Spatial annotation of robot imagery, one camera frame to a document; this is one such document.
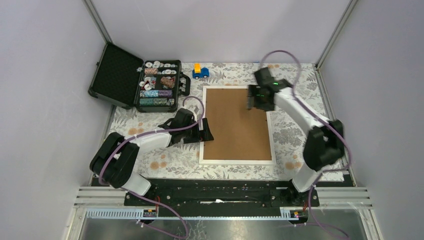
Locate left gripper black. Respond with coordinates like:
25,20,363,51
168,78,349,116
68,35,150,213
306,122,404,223
181,117,214,144

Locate white picture frame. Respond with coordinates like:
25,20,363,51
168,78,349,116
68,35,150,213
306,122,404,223
198,85,277,167

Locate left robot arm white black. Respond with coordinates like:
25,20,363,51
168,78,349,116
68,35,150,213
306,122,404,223
89,108,214,206

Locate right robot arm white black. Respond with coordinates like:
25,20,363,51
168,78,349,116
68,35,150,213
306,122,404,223
247,67,345,206

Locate blue yellow toy truck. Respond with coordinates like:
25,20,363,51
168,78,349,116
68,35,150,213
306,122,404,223
192,63,210,80

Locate black poker chip case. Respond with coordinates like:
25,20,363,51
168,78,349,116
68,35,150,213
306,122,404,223
88,42,191,113

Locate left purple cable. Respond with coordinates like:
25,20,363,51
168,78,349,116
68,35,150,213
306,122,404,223
97,96,206,240

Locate purple cable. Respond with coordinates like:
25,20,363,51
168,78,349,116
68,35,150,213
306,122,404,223
97,96,206,240
258,49,354,240

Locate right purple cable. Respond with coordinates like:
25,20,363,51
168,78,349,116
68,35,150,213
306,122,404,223
258,49,354,240

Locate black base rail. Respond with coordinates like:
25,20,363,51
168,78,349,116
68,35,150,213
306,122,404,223
91,177,354,219

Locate white slotted cable duct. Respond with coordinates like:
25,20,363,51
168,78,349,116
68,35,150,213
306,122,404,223
85,207,300,221

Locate right aluminium corner post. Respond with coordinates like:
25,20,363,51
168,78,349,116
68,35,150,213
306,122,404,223
315,0,359,71

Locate aluminium corner post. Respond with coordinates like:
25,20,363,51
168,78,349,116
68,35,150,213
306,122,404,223
315,0,359,71
82,0,113,43

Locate left aluminium corner post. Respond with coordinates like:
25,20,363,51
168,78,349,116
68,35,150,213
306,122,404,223
82,0,113,43

